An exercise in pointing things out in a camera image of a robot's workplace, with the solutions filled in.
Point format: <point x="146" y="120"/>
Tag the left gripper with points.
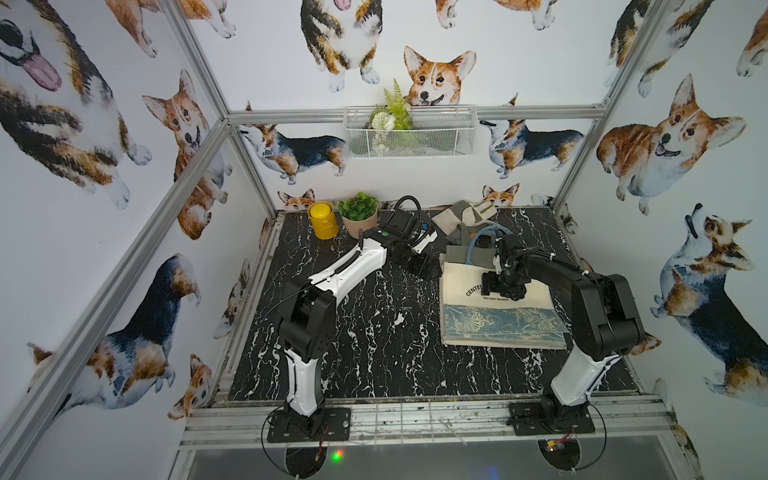
<point x="417" y="261"/>

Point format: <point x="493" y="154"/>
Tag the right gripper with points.
<point x="488" y="284"/>

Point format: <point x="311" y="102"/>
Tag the cream bag with blue print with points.
<point x="468" y="318"/>

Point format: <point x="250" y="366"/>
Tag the grey-green canvas bag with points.
<point x="459" y="254"/>

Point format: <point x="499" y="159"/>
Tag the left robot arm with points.
<point x="306" y="322"/>

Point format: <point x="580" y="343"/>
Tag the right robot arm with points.
<point x="605" y="323"/>

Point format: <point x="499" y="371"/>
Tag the small folded cream grey pouch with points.
<point x="463" y="215"/>

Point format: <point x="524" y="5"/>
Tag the small potted green plant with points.
<point x="359" y="213"/>

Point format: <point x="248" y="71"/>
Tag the yellow cylindrical canister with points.
<point x="323" y="220"/>

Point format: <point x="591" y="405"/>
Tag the fern and white flower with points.
<point x="390" y="125"/>

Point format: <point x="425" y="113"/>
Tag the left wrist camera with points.
<point x="408" y="228"/>

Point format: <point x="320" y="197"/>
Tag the white wire mesh basket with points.
<point x="438" y="132"/>

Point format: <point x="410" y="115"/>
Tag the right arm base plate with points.
<point x="545" y="417"/>

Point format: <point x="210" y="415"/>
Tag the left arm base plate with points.
<point x="327" y="424"/>

